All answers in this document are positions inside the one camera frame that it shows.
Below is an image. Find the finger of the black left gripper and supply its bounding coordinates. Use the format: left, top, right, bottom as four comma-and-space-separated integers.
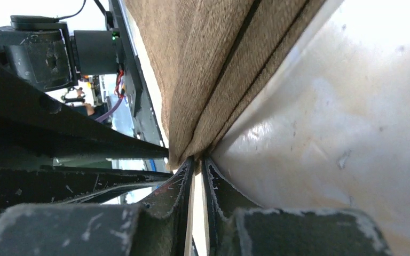
0, 165, 172, 215
0, 67, 168, 161

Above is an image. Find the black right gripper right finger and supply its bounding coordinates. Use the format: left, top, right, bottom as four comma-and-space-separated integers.
201, 157, 392, 255

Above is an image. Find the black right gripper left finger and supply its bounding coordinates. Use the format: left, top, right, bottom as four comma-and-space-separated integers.
0, 159, 195, 255

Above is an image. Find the brown fabric napkin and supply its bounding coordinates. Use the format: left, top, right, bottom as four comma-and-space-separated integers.
125, 0, 323, 169

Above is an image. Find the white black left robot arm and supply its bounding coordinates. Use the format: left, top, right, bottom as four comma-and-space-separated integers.
0, 15, 170, 216

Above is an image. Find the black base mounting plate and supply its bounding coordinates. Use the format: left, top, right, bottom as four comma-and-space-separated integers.
109, 0, 165, 148

